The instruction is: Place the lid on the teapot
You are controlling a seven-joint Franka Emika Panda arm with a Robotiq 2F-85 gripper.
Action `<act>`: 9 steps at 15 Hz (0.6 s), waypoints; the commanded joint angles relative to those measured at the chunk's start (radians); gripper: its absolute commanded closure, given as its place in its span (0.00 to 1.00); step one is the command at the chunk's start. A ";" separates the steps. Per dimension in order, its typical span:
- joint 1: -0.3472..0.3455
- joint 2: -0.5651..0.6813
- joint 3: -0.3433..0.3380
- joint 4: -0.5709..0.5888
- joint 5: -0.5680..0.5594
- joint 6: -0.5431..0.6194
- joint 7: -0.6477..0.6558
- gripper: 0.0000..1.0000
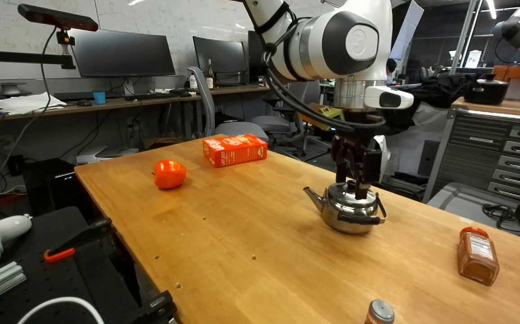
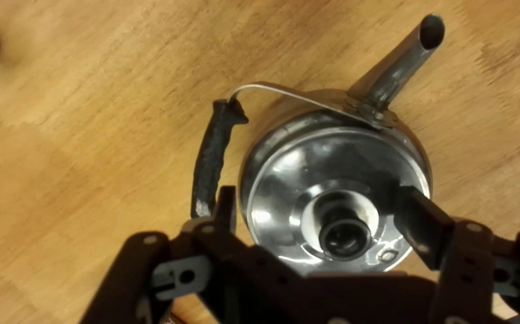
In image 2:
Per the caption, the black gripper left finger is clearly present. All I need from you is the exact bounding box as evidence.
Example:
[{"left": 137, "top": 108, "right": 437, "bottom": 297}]
[{"left": 77, "top": 183, "right": 333, "bottom": 324}]

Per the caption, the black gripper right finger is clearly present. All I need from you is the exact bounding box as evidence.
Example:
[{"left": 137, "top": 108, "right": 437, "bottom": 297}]
[{"left": 397, "top": 183, "right": 520, "bottom": 324}]

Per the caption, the silver teapot lid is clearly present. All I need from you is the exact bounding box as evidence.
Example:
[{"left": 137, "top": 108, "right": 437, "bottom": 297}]
[{"left": 241, "top": 127, "right": 433, "bottom": 277}]

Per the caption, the silver metal teapot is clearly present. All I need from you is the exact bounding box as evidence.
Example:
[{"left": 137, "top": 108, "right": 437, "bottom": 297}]
[{"left": 189, "top": 12, "right": 448, "bottom": 279}]

